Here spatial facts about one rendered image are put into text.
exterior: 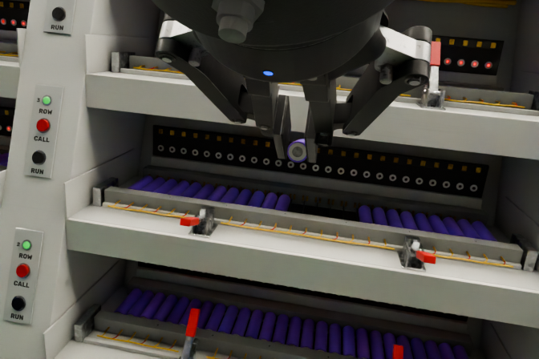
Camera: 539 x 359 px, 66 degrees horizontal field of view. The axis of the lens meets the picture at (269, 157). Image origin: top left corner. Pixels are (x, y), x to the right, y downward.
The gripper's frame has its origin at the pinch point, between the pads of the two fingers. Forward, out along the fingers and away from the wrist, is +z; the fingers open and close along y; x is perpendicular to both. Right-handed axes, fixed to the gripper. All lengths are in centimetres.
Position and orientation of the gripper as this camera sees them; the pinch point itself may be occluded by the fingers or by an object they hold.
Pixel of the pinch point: (297, 131)
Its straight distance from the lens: 32.2
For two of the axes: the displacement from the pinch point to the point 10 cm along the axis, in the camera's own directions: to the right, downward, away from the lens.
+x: -1.5, 9.6, -2.4
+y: -9.8, -1.2, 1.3
